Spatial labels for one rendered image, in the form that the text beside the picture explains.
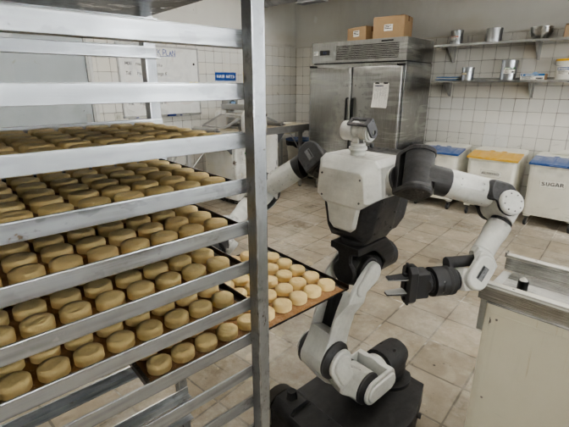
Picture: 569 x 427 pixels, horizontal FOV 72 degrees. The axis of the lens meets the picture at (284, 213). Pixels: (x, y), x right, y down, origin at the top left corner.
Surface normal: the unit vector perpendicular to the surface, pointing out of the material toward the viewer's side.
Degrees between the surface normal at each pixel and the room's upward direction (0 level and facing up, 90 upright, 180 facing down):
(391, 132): 90
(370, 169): 62
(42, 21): 90
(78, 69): 90
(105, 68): 90
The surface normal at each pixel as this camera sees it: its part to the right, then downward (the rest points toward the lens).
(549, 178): -0.67, 0.25
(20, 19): 0.66, 0.23
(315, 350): -0.63, -0.33
